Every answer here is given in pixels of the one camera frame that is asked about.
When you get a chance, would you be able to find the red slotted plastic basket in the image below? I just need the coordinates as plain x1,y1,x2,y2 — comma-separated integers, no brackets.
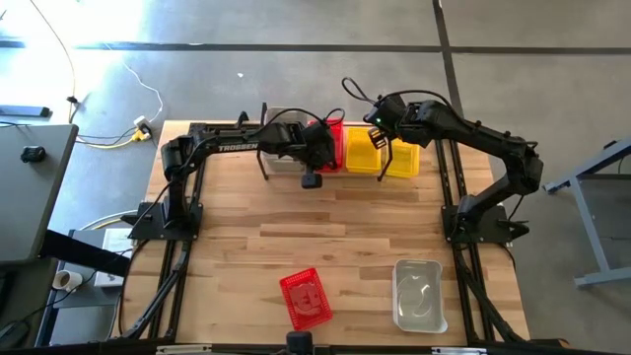
278,267,334,331
308,117,345,174

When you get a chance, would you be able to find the white plastic basket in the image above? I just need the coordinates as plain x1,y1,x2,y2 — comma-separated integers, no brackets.
264,106,310,174

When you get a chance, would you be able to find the white power strip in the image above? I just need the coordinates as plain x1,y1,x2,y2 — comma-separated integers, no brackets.
132,114,155,144

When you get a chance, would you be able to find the clear plastic container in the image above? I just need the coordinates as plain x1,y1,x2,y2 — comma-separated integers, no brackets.
391,258,449,334

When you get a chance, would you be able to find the white paper cup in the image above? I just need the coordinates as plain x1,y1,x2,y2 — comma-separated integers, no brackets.
51,268,85,293

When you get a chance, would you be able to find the small black desk device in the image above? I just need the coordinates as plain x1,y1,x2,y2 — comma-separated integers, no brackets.
20,145,47,165

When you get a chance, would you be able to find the grey desk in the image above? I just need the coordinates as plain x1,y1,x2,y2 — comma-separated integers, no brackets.
0,122,80,266

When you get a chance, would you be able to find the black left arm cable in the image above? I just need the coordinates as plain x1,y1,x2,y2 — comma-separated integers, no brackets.
264,106,347,130

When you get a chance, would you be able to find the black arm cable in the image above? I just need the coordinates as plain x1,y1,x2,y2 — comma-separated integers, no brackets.
264,106,347,130
340,76,456,110

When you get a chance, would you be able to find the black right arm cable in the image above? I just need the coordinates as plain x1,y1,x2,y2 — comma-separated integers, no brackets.
340,76,456,110

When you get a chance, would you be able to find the black aluminium rig frame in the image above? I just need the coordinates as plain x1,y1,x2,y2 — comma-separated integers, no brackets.
110,120,568,355

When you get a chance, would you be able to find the white cable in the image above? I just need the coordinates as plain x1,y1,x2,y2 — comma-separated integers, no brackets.
102,42,165,125

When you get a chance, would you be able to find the black table-level camera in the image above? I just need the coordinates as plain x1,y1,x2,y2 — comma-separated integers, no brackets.
285,330,315,355

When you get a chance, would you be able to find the yellow cable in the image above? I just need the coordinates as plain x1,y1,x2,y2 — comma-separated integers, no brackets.
75,131,149,150

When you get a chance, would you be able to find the grey metal table frame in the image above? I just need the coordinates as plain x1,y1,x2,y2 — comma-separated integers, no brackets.
541,136,631,290

